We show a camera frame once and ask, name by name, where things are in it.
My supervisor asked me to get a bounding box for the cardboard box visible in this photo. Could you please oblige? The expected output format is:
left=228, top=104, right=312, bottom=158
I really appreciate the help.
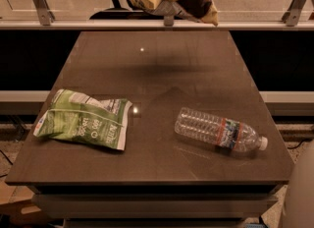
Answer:
left=0, top=181, right=50, bottom=226

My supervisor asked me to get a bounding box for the left metal rail bracket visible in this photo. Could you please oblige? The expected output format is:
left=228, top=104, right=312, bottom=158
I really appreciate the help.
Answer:
left=32, top=0, right=55, bottom=26

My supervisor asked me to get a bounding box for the middle metal rail bracket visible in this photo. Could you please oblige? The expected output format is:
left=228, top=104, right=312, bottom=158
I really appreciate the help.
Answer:
left=164, top=16, right=174, bottom=27

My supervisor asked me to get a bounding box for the metal rail bracket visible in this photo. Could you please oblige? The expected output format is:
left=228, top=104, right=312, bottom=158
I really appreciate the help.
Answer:
left=282, top=0, right=307, bottom=27
left=32, top=0, right=55, bottom=26
left=164, top=16, right=174, bottom=27

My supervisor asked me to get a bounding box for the green chip bag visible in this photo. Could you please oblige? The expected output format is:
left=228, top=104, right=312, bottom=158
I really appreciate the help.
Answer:
left=33, top=89, right=132, bottom=150

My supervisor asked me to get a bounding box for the black office chair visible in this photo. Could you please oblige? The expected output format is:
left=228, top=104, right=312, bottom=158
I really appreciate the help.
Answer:
left=89, top=0, right=184, bottom=21

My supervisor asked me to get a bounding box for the right metal rail bracket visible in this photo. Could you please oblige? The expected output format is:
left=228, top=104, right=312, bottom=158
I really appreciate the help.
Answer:
left=282, top=0, right=307, bottom=27

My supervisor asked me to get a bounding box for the clear plastic water bottle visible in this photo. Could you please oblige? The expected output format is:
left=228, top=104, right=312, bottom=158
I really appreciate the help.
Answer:
left=175, top=107, right=268, bottom=152

